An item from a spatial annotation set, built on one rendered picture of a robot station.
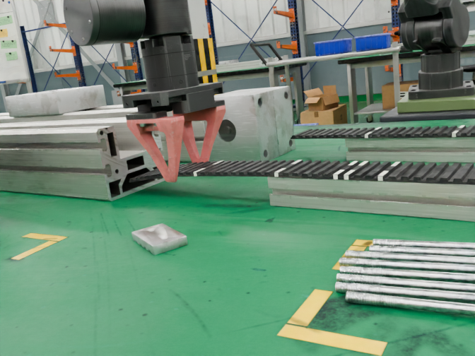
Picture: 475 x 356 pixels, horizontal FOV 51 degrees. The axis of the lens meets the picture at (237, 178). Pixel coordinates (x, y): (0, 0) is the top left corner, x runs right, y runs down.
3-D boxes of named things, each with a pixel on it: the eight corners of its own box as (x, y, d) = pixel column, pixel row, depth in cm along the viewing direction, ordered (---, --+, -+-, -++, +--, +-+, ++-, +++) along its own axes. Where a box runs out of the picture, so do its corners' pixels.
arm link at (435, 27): (461, 57, 98) (435, 58, 102) (461, 3, 95) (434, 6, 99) (440, 65, 92) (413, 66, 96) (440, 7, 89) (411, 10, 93)
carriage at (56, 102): (109, 119, 98) (102, 84, 97) (62, 129, 90) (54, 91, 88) (59, 121, 107) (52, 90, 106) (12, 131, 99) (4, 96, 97)
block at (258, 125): (303, 145, 77) (297, 83, 75) (261, 164, 68) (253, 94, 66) (254, 145, 83) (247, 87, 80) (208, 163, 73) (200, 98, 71)
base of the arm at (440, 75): (472, 87, 102) (410, 92, 107) (472, 46, 100) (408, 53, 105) (474, 95, 95) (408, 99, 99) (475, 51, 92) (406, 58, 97)
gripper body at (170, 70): (121, 113, 53) (109, 42, 52) (184, 100, 61) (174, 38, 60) (166, 111, 50) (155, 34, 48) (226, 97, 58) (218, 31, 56)
